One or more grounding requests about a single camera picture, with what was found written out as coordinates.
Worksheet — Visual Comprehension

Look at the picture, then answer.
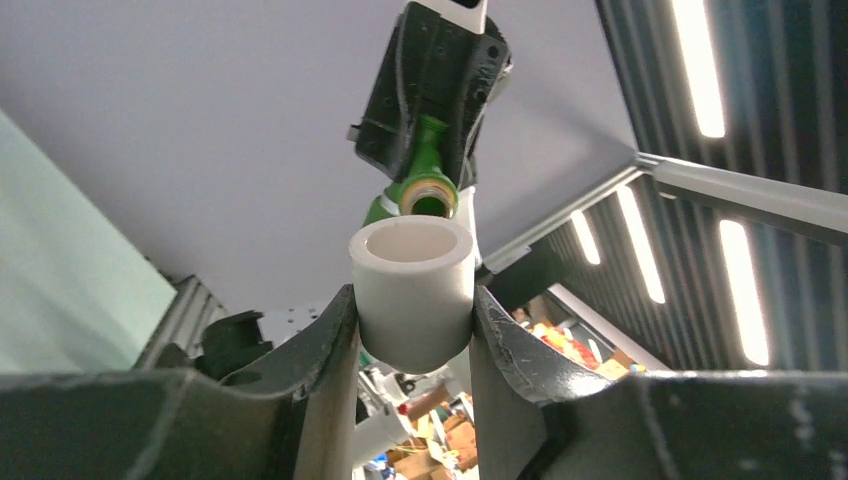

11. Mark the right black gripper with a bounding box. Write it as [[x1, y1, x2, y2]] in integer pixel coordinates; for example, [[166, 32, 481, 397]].
[[354, 1, 513, 190]]

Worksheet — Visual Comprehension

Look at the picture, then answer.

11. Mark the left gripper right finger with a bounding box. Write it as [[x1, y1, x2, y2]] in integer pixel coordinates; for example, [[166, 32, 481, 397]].
[[470, 287, 847, 479]]

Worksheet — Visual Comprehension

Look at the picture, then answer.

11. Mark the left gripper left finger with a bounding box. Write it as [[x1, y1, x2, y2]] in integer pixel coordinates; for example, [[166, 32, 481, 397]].
[[1, 285, 359, 479]]

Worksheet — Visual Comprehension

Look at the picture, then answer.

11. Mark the green water faucet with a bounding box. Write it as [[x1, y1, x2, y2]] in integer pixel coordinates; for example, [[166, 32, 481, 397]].
[[363, 115, 459, 226]]

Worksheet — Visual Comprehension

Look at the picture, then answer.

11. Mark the white pipe elbow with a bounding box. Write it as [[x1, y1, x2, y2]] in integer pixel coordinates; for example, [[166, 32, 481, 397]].
[[349, 215, 476, 374]]

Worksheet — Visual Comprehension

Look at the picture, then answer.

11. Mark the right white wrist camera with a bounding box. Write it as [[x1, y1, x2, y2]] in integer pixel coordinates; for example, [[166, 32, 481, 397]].
[[416, 0, 489, 35]]

